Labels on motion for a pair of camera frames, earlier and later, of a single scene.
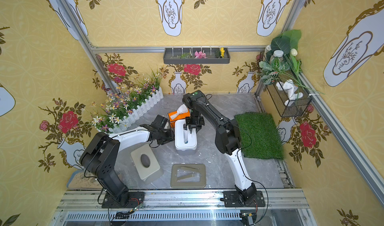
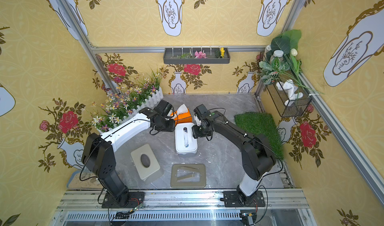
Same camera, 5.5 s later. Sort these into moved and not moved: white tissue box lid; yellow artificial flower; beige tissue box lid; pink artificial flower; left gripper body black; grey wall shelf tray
Moved: left gripper body black; white tissue box lid
Not moved: yellow artificial flower; pink artificial flower; grey wall shelf tray; beige tissue box lid
